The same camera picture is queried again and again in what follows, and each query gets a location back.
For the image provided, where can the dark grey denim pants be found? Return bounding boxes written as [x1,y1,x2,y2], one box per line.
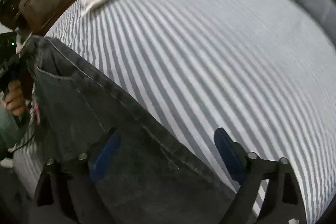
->
[27,36,235,223]

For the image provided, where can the grey white striped bedsheet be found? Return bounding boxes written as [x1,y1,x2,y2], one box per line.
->
[13,0,335,223]

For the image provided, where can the person's left hand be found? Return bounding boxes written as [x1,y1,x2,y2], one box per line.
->
[2,80,27,117]

